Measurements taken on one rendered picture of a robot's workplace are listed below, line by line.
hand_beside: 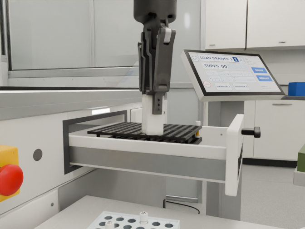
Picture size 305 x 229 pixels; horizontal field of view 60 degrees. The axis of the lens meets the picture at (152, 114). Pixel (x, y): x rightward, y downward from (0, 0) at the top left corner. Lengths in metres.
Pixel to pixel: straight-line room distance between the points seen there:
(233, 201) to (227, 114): 0.50
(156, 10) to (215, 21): 3.55
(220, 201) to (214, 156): 1.11
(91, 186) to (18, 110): 0.28
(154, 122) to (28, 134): 0.22
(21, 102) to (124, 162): 0.21
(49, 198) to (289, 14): 3.83
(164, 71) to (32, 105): 0.24
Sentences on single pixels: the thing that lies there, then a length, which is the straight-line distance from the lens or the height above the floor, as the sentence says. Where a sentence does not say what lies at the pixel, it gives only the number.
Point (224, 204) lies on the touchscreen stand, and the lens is 1.60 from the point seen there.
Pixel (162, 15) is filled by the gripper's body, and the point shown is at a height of 1.11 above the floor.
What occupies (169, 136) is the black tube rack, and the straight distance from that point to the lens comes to 0.53.
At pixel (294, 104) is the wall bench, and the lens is 3.64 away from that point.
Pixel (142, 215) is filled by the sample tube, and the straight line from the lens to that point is 0.42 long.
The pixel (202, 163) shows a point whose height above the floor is 0.87.
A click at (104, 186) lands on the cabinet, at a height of 0.74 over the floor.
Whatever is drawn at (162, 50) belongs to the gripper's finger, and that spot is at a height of 1.05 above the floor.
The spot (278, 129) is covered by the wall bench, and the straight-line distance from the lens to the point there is 3.64.
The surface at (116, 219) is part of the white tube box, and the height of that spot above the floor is 0.79.
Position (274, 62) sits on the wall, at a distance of 4.32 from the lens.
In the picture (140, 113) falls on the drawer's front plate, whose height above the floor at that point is 0.91.
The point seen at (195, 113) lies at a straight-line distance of 2.28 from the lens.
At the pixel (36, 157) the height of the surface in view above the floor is 0.87.
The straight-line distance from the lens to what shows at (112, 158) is 0.53.
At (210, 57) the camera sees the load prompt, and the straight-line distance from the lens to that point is 1.48.
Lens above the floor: 0.99
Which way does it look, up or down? 6 degrees down
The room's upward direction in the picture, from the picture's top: straight up
